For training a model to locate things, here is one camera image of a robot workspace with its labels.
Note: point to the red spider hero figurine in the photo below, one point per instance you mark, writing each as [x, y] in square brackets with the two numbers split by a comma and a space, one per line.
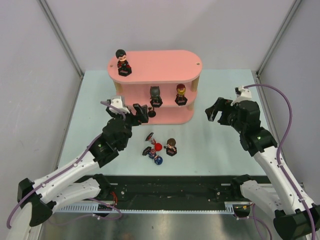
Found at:
[156, 145]

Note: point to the brown-haired archer figurine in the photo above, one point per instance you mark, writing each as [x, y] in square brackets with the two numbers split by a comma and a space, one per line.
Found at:
[170, 147]

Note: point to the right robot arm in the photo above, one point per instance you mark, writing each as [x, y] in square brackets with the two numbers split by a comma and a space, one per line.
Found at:
[293, 212]

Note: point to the black-haired red dress figurine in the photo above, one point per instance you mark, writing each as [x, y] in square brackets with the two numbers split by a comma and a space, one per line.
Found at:
[151, 112]

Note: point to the grey masked bat figurine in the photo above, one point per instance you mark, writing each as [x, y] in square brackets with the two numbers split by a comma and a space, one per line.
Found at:
[155, 98]

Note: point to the blue shield hero figurine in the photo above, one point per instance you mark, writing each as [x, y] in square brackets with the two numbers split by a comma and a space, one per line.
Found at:
[152, 154]

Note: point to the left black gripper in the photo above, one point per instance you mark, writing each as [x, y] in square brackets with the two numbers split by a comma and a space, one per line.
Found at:
[135, 117]

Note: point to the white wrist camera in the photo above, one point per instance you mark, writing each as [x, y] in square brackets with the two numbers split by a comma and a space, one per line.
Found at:
[242, 94]
[117, 105]

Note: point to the red gold armor figurine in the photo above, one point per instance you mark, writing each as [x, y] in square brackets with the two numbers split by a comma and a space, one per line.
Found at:
[180, 99]

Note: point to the pink three-tier shelf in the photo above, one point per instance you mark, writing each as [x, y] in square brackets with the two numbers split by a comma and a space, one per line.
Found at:
[163, 68]

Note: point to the white slotted cable duct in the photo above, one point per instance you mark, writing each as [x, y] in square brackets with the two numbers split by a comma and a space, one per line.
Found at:
[87, 207]

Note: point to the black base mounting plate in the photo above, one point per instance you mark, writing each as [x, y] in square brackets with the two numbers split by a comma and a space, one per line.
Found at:
[174, 192]

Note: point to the dark-haired red-suit figurine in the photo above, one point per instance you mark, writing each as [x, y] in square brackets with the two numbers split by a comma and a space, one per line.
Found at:
[124, 68]

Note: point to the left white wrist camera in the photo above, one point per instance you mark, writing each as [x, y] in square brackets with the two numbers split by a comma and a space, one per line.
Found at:
[117, 105]

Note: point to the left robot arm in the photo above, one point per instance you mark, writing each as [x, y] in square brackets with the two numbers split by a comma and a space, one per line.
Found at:
[37, 200]

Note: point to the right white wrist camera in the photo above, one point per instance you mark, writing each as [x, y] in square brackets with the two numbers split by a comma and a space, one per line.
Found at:
[242, 94]

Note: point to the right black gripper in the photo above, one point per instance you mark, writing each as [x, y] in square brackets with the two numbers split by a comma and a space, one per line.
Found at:
[222, 114]

